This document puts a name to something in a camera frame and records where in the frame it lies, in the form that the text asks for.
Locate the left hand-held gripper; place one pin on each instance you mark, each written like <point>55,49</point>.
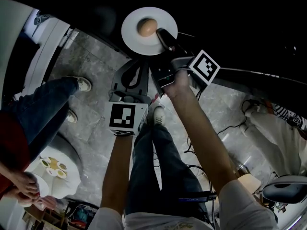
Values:
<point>122,118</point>

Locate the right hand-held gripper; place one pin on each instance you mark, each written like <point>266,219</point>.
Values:
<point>204,67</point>

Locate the brown egg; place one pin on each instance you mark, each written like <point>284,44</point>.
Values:
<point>146,27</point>

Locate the large white plate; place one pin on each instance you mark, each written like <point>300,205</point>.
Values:
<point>134,42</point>

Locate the black mini fridge cabinet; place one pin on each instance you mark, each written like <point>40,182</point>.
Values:
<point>251,79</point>

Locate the person's right forearm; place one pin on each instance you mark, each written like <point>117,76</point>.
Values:
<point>204,140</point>

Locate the person's left forearm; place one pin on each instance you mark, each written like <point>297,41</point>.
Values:
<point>117,176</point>

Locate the red floor sticker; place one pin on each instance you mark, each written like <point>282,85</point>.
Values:
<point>154,99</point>

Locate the person's right shoe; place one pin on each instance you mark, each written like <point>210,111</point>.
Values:
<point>159,115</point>

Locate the person's jeans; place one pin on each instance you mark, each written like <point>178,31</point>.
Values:
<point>168,164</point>

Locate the white window sill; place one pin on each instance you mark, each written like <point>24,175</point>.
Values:
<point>48,44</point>

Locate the small dish brown-green filling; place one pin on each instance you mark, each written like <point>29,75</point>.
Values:
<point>62,166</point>

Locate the black bag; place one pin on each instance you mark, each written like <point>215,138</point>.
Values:
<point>21,56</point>

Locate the small dish yellow filling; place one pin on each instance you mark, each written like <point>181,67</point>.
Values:
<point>61,174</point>

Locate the small dish dark green filling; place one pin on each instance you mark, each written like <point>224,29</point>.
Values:
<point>44,162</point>

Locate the small dish white filling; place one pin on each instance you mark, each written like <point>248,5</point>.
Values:
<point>51,172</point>

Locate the white round pouf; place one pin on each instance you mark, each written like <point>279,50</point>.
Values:
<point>67,186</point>

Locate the black box blue screen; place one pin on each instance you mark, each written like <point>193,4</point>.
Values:
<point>196,198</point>

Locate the black white striped blanket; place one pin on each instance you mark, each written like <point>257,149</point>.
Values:
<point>283,111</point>

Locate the white side plate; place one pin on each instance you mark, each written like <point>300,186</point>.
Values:
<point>44,188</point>

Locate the teal power tool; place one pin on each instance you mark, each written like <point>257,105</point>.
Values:
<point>82,215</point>

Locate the wooden stool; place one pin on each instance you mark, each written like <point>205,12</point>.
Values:
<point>250,181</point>

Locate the cardboard boxes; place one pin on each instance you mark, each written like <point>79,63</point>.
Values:
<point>43,218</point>

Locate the person's white shirt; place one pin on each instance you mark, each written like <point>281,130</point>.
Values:
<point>244,207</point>

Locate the grey rounded chair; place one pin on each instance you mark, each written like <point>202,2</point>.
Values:
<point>285,190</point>

